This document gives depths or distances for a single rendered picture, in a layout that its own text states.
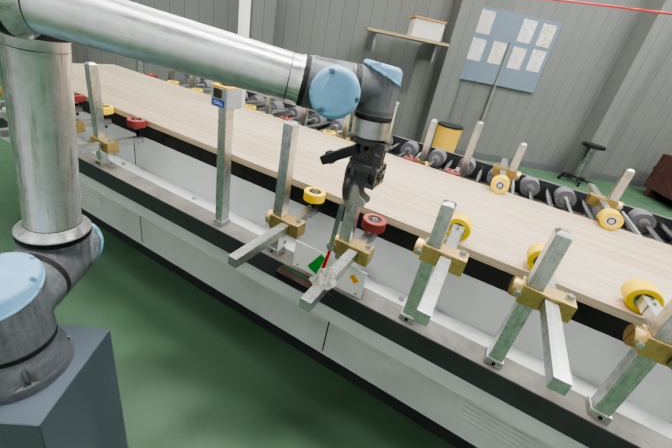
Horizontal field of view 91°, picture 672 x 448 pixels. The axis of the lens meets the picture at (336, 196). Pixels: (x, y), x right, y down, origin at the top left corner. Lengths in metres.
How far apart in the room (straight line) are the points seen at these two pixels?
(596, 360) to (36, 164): 1.54
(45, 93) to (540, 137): 6.42
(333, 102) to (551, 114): 6.12
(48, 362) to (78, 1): 0.76
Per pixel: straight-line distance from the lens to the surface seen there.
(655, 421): 1.44
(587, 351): 1.32
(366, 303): 1.08
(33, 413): 1.05
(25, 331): 0.98
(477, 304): 1.25
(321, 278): 0.86
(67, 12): 0.68
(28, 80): 0.88
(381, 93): 0.75
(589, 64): 6.74
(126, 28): 0.64
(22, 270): 0.96
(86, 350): 1.12
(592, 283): 1.28
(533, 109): 6.42
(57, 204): 0.98
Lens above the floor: 1.42
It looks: 25 degrees down
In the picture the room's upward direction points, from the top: 11 degrees clockwise
